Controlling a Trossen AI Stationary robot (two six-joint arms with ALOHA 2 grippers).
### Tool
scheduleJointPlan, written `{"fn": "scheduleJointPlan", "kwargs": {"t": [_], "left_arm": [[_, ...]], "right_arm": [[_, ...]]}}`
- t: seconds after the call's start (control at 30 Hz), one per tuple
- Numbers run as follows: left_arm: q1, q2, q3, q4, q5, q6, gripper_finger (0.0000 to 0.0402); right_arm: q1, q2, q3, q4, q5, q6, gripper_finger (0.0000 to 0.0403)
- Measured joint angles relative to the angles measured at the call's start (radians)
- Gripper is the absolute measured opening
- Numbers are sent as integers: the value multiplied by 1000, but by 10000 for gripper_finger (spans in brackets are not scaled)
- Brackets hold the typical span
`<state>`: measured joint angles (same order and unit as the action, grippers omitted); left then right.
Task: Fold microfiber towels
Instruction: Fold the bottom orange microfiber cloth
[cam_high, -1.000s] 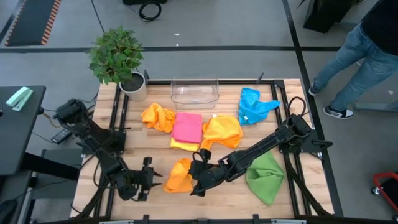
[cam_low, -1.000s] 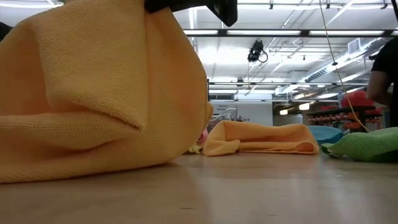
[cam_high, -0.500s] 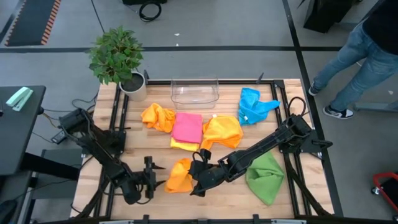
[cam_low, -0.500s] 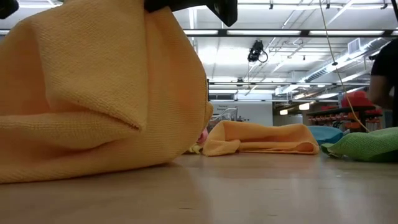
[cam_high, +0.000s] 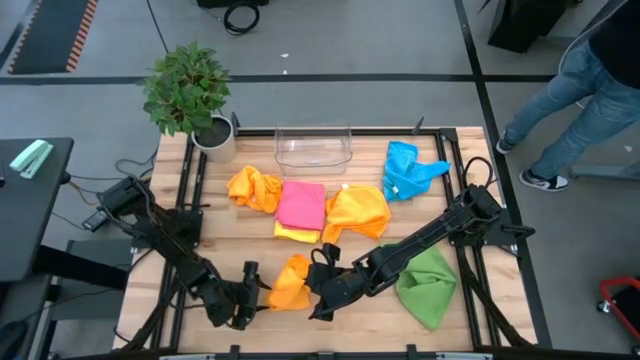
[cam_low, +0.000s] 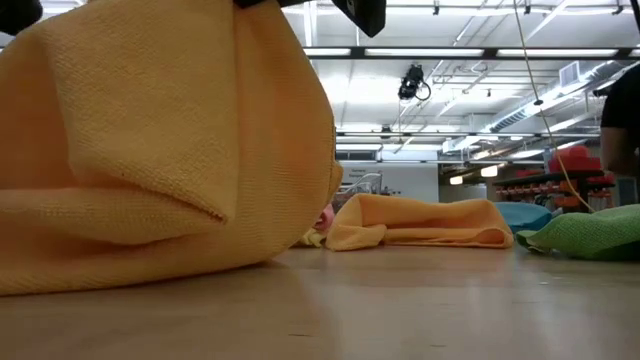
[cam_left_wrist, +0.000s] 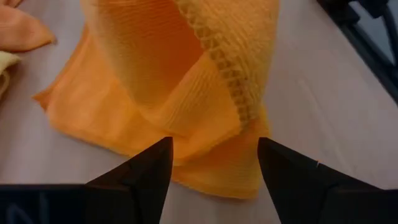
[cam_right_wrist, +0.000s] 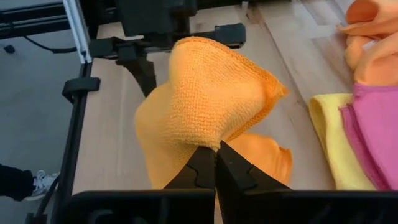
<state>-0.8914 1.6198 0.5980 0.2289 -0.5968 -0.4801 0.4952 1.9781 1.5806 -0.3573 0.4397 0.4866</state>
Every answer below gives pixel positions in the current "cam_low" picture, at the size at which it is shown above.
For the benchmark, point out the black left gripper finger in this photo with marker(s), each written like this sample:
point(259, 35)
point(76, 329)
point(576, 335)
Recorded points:
point(17, 15)

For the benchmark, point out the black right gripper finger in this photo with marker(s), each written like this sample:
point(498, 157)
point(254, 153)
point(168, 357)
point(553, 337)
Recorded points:
point(260, 3)
point(367, 15)

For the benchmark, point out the orange microfiber towel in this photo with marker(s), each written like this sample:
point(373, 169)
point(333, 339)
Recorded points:
point(150, 150)
point(425, 220)

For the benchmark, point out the pink microfiber towel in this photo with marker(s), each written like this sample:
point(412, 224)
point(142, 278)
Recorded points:
point(326, 217)

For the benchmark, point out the yellow microfiber towel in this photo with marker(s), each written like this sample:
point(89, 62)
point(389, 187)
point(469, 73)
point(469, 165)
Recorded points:
point(312, 239)

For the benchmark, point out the blue microfiber towel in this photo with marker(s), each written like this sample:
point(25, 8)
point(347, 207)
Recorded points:
point(520, 215)

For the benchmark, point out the green microfiber towel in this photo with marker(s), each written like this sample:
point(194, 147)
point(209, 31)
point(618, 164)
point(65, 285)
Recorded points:
point(590, 232)

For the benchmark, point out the clear plastic bin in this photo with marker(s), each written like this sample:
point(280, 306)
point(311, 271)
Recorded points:
point(367, 185)

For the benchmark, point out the small black ceiling device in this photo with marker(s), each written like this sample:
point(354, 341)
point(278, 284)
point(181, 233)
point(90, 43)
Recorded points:
point(602, 91)

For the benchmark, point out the shelf with red bins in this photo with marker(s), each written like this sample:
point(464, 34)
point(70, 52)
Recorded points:
point(575, 162)

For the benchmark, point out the black hanging camera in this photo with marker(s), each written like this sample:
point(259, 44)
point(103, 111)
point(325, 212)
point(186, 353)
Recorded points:
point(411, 80)

